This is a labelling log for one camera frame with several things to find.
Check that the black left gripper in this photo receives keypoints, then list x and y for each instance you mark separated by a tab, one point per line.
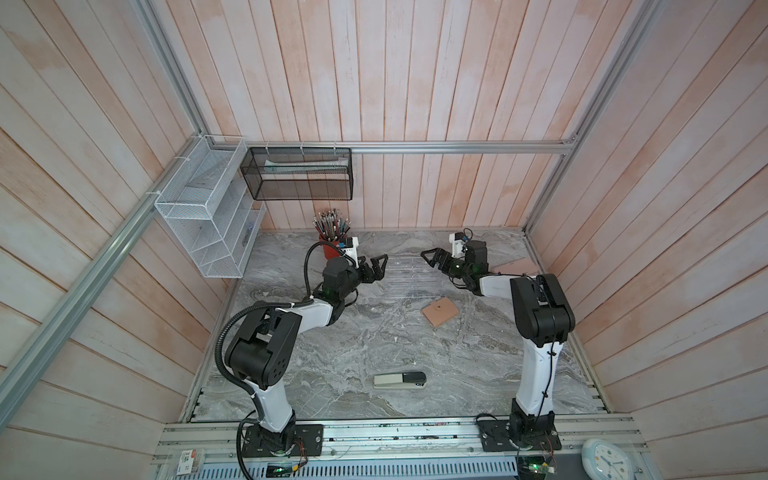
378	274

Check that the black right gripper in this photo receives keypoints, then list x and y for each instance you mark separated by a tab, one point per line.
439	255

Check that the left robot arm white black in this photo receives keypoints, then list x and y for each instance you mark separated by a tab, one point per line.
255	346

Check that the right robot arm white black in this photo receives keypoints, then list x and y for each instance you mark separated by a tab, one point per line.
543	317

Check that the red pencil cup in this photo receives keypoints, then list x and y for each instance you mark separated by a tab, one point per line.
333	249

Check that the bundle of pencils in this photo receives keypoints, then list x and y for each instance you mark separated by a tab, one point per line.
331	225

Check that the pink pencil case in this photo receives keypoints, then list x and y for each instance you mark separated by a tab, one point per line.
523	266

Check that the beige black stapler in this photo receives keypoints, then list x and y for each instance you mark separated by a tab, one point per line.
400	380

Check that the small white label box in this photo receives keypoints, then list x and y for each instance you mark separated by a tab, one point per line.
190	462

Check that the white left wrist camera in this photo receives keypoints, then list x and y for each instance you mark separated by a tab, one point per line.
350	249

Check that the black mesh wall basket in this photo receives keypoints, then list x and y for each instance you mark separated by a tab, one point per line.
298	173

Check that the white wire mesh shelf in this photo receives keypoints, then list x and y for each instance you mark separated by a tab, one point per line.
208	206

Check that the aluminium front rail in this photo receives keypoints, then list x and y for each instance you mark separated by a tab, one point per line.
411	448

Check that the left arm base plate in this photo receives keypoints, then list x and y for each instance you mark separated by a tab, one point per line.
256	441

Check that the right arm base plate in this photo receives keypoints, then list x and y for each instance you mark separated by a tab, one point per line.
506	435

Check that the white wall clock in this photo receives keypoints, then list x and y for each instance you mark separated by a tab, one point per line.
602	460

